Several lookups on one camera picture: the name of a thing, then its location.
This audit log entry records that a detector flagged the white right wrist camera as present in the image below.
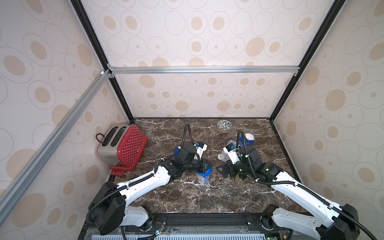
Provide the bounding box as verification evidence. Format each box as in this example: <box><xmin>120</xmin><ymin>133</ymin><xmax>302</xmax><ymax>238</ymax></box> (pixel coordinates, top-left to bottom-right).
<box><xmin>223</xmin><ymin>143</ymin><xmax>240</xmax><ymax>165</ymax></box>

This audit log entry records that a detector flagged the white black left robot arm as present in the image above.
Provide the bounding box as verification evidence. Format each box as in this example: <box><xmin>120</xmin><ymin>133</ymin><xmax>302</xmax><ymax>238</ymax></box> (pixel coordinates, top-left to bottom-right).
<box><xmin>86</xmin><ymin>140</ymin><xmax>212</xmax><ymax>235</ymax></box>

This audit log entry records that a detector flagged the red polka dot toaster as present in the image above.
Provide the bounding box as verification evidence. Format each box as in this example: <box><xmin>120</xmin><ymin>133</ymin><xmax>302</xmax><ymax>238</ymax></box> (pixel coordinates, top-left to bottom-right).
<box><xmin>96</xmin><ymin>124</ymin><xmax>148</xmax><ymax>172</ymax></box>

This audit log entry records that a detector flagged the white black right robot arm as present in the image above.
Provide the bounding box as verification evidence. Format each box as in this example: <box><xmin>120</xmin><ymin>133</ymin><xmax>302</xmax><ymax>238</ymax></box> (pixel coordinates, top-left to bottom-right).
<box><xmin>217</xmin><ymin>131</ymin><xmax>376</xmax><ymax>240</ymax></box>

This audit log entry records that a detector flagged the silver aluminium left rail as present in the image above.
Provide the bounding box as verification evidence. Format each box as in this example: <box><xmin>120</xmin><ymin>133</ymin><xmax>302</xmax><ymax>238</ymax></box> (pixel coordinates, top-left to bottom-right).
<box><xmin>1</xmin><ymin>70</ymin><xmax>112</xmax><ymax>225</ymax></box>

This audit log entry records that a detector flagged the red plastic rack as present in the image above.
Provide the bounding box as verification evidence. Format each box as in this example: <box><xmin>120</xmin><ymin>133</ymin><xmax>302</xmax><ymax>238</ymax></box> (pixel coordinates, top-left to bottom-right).
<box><xmin>109</xmin><ymin>162</ymin><xmax>129</xmax><ymax>177</ymax></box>

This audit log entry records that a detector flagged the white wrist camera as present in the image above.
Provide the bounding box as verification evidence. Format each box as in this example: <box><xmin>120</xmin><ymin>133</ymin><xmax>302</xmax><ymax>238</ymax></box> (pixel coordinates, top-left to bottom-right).
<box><xmin>223</xmin><ymin>143</ymin><xmax>240</xmax><ymax>165</ymax></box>
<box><xmin>194</xmin><ymin>142</ymin><xmax>208</xmax><ymax>160</ymax></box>

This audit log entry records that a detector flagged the silver aluminium crossbar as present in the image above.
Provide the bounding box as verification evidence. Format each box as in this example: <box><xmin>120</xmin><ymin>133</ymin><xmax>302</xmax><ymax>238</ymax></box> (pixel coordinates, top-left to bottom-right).
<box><xmin>110</xmin><ymin>66</ymin><xmax>300</xmax><ymax>75</ymax></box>

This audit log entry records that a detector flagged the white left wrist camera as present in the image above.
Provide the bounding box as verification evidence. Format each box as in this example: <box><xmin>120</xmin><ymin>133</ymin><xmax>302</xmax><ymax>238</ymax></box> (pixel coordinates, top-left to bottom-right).
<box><xmin>194</xmin><ymin>142</ymin><xmax>208</xmax><ymax>160</ymax></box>

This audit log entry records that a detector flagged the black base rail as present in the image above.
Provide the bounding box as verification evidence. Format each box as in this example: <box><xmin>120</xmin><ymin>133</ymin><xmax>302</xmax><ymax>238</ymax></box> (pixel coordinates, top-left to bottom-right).
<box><xmin>78</xmin><ymin>211</ymin><xmax>301</xmax><ymax>240</ymax></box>

